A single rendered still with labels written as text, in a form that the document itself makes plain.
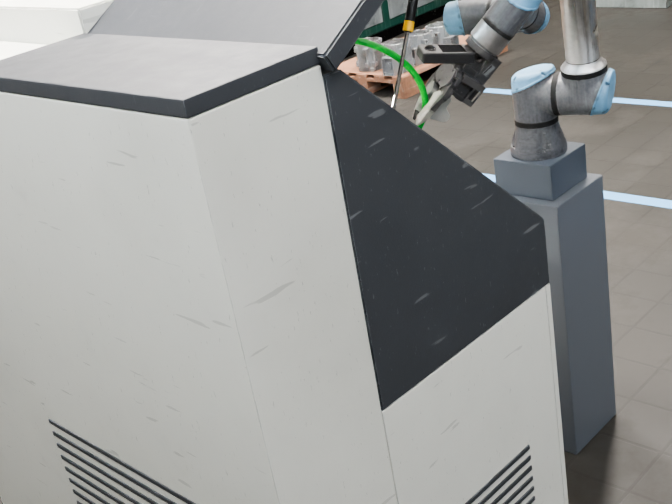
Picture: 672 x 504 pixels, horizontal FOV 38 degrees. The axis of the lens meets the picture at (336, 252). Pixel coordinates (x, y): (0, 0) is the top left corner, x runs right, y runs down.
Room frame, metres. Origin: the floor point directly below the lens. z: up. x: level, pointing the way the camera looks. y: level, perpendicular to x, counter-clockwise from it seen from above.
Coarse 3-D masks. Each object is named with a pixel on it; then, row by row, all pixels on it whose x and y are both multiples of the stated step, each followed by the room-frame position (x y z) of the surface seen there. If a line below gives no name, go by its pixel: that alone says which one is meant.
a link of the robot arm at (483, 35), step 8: (480, 24) 2.00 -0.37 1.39; (472, 32) 2.01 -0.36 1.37; (480, 32) 1.98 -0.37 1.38; (488, 32) 1.97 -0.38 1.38; (496, 32) 2.04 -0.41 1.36; (480, 40) 1.98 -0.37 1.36; (488, 40) 1.97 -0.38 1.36; (496, 40) 1.97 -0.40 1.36; (504, 40) 1.97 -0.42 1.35; (488, 48) 1.97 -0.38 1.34; (496, 48) 1.97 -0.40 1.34
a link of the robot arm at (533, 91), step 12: (516, 72) 2.54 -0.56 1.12; (528, 72) 2.50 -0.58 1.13; (540, 72) 2.47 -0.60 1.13; (552, 72) 2.47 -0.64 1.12; (516, 84) 2.49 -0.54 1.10; (528, 84) 2.46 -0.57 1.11; (540, 84) 2.46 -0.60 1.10; (552, 84) 2.44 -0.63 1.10; (516, 96) 2.49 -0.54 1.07; (528, 96) 2.46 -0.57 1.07; (540, 96) 2.45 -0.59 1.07; (552, 96) 2.43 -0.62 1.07; (516, 108) 2.49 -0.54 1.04; (528, 108) 2.46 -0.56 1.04; (540, 108) 2.45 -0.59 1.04; (552, 108) 2.44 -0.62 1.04; (516, 120) 2.50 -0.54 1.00; (528, 120) 2.47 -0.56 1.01; (540, 120) 2.46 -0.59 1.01
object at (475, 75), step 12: (468, 36) 2.02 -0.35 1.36; (480, 48) 1.98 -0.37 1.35; (480, 60) 2.01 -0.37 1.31; (492, 60) 1.99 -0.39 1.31; (444, 72) 2.02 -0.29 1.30; (456, 72) 1.98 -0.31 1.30; (468, 72) 2.00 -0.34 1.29; (480, 72) 2.00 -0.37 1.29; (492, 72) 2.01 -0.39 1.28; (444, 84) 1.99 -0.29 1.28; (456, 84) 1.98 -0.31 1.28; (468, 84) 1.99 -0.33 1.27; (480, 84) 1.99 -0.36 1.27; (456, 96) 2.00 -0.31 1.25; (468, 96) 1.99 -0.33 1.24
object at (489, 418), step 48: (480, 336) 1.79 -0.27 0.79; (528, 336) 1.89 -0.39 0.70; (432, 384) 1.67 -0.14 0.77; (480, 384) 1.77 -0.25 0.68; (528, 384) 1.88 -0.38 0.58; (432, 432) 1.66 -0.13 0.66; (480, 432) 1.76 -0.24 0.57; (528, 432) 1.87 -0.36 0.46; (432, 480) 1.65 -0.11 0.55; (480, 480) 1.75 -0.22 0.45; (528, 480) 1.85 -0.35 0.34
